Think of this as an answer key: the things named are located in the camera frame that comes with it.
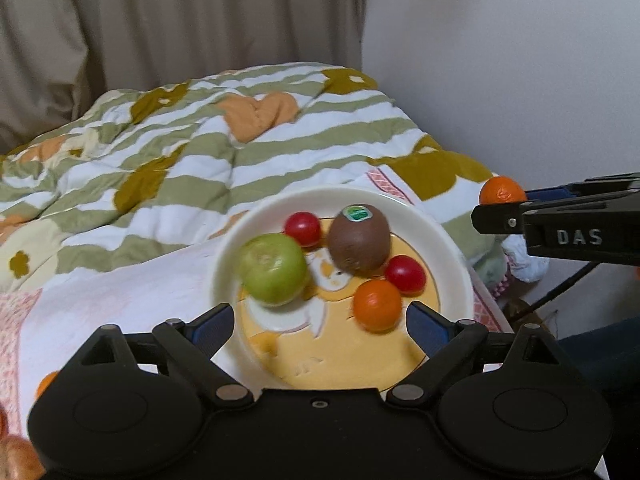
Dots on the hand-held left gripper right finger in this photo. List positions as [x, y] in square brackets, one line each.
[427, 330]

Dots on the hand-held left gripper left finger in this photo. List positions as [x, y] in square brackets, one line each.
[212, 330]

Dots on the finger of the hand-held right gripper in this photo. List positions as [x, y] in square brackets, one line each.
[600, 184]
[497, 219]

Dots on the small tangerine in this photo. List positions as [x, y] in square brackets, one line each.
[501, 190]
[377, 305]

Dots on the red cherry tomato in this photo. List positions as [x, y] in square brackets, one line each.
[302, 228]
[406, 273]

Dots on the large green apple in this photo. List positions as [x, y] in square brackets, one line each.
[274, 270]

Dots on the cream cartoon print plate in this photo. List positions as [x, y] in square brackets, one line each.
[300, 360]

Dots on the brown kiwi with green sticker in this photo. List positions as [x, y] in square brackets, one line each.
[357, 242]

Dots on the white plastic bag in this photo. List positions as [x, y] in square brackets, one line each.
[522, 265]

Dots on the black pole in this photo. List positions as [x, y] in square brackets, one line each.
[555, 290]

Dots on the pink floral tablecloth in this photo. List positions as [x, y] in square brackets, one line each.
[125, 285]

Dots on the green striped floral blanket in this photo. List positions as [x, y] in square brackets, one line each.
[200, 160]

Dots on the large tangerine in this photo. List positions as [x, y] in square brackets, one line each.
[47, 382]

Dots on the yellow red apple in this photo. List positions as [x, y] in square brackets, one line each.
[17, 460]

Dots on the beige curtain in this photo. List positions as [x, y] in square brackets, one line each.
[150, 20]

